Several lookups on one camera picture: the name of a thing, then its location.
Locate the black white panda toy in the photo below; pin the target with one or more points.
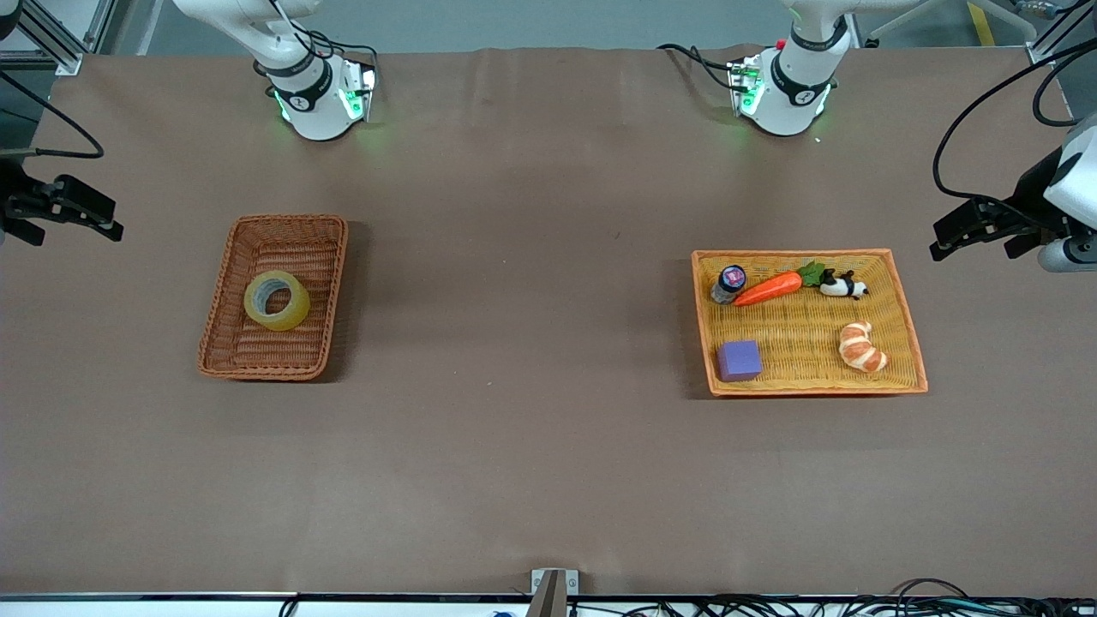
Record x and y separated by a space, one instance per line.
838 287

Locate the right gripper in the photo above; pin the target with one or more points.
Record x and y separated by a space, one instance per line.
15 202

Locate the brown table cover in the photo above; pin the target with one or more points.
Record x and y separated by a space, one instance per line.
548 343

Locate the yellowish clear tape roll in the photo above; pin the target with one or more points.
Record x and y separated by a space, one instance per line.
255 310

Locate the toy croissant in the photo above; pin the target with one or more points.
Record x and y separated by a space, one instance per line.
860 347

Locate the purple cube block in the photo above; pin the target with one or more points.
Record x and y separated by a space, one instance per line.
740 361

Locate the orange wicker basket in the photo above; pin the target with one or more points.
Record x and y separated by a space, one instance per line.
806 343

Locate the metal frame bracket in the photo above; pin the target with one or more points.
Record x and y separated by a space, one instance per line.
549 596

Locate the orange toy carrot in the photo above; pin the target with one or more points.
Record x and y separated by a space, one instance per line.
767 290

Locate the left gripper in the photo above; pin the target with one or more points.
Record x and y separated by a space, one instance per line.
1031 193

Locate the brown wicker basket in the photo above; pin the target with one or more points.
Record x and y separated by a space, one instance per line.
274 351

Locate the small bottle blue cap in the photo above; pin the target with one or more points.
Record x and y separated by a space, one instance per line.
731 279

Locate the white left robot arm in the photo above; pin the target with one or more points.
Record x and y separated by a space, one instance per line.
797 94

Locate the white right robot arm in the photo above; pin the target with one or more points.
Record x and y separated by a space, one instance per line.
313 107

